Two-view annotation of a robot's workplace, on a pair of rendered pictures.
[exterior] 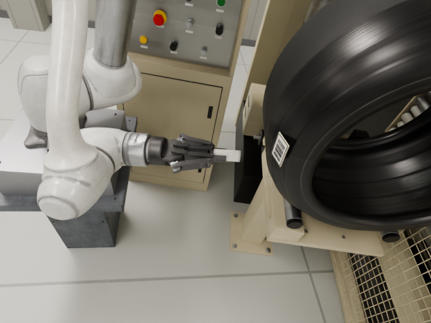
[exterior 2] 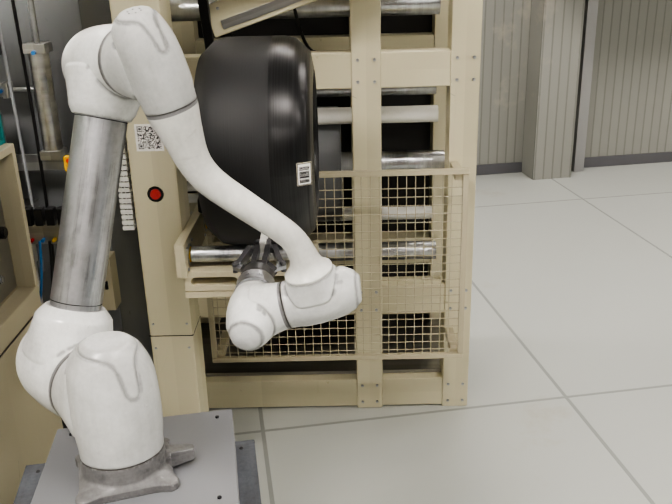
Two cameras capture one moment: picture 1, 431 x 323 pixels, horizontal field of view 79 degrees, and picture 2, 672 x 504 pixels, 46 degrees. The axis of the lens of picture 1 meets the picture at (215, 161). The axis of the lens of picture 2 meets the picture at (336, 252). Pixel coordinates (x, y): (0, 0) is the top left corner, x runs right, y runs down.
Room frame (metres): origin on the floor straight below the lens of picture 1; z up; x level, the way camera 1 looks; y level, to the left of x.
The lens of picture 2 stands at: (0.09, 1.79, 1.70)
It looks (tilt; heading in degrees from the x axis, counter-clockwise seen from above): 21 degrees down; 277
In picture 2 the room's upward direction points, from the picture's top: 2 degrees counter-clockwise
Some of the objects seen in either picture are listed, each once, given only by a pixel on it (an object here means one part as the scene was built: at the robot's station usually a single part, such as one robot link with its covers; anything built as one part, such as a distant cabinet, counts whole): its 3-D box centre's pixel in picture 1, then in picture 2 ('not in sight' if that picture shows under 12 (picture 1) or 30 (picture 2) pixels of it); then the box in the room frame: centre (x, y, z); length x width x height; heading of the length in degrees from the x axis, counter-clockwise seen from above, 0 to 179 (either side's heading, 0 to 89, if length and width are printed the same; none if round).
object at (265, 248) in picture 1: (251, 232); not in sight; (0.84, -0.33, 0.01); 0.27 x 0.27 x 0.02; 6
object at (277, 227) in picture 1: (280, 186); (250, 274); (0.57, -0.23, 0.83); 0.36 x 0.09 x 0.06; 6
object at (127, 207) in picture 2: not in sight; (122, 146); (0.92, -0.29, 1.19); 0.05 x 0.04 x 0.48; 96
